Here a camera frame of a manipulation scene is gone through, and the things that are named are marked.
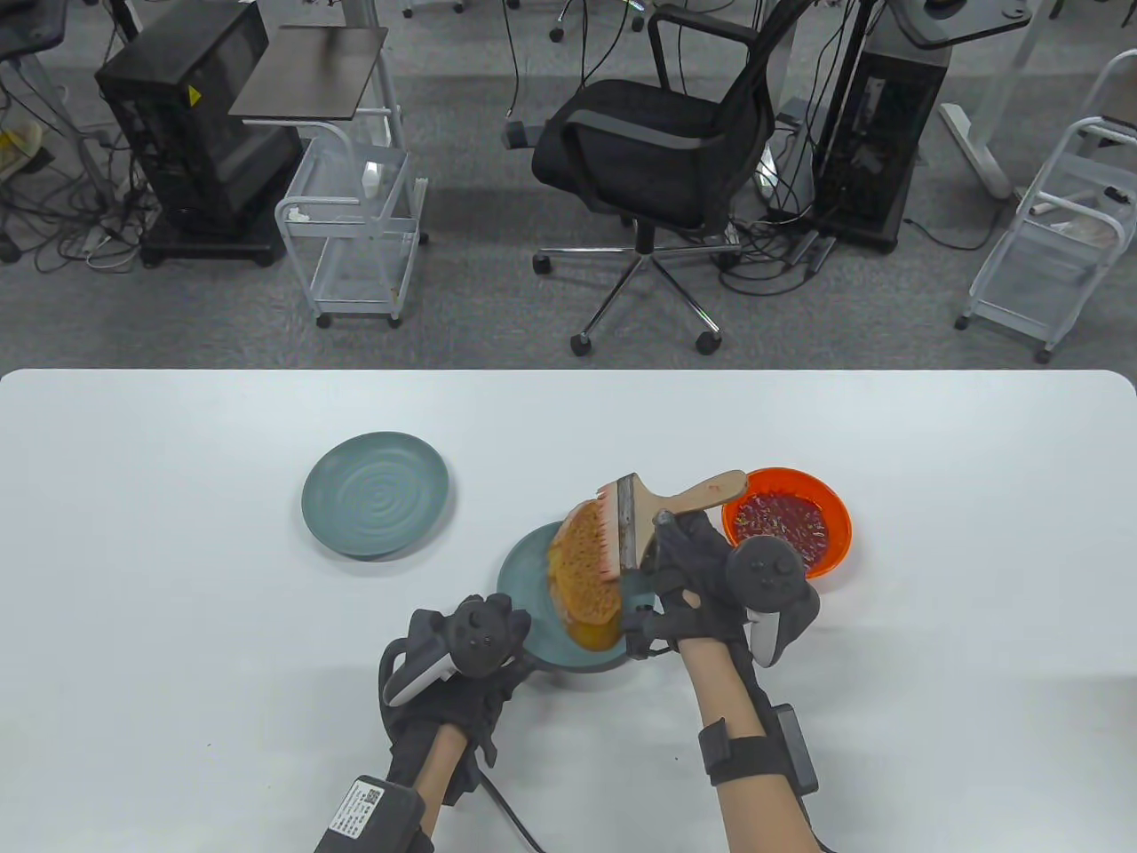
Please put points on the black labelled wrist camera box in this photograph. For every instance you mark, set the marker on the black labelled wrist camera box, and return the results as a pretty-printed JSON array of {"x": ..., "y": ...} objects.
[{"x": 364, "y": 813}]

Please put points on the black round hand tracker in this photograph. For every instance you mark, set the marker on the black round hand tracker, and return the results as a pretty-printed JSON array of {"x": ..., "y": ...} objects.
[
  {"x": 768, "y": 573},
  {"x": 484, "y": 635}
]

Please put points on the dark grey desk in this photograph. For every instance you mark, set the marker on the dark grey desk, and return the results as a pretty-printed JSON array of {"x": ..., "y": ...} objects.
[{"x": 27, "y": 27}]

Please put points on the person's right hand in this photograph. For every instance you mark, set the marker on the person's right hand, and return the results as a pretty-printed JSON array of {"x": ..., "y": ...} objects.
[{"x": 693, "y": 577}]

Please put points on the teal round plate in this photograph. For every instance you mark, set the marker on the teal round plate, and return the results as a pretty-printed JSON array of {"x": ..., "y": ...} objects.
[
  {"x": 524, "y": 577},
  {"x": 373, "y": 493}
]

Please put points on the white-legged grey desk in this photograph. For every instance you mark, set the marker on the white-legged grey desk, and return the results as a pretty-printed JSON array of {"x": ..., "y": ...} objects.
[{"x": 973, "y": 142}]

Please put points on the black computer tower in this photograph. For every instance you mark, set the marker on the black computer tower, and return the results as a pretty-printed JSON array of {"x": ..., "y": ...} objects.
[
  {"x": 195, "y": 133},
  {"x": 879, "y": 133}
]

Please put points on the brown side table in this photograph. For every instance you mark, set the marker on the brown side table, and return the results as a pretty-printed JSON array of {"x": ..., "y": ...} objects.
[{"x": 311, "y": 75}]

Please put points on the black power adapter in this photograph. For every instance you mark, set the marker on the black power adapter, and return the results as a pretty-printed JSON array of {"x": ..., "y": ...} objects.
[{"x": 517, "y": 135}]

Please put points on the orange plastic bowl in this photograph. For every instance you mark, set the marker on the orange plastic bowl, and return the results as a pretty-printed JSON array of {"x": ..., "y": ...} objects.
[{"x": 841, "y": 533}]

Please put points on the person's left hand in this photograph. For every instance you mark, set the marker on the person's left hand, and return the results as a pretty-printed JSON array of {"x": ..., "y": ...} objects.
[{"x": 444, "y": 706}]

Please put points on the person's right forearm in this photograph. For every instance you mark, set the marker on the person's right forearm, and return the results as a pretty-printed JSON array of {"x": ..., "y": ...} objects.
[{"x": 755, "y": 817}]

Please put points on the black office chair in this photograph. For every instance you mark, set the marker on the black office chair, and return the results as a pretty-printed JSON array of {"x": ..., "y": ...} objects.
[{"x": 640, "y": 133}]

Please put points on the person's left forearm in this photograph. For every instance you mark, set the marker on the person's left forearm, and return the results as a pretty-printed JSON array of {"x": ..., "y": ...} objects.
[{"x": 435, "y": 773}]

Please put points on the wooden brush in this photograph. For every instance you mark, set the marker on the wooden brush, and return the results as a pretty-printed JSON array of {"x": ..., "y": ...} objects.
[{"x": 702, "y": 493}]

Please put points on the grey power strip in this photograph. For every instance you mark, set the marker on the grey power strip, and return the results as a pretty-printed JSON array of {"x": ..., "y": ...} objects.
[{"x": 810, "y": 251}]

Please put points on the brown bread slice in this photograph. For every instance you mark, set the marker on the brown bread slice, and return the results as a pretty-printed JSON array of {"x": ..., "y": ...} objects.
[{"x": 582, "y": 569}]

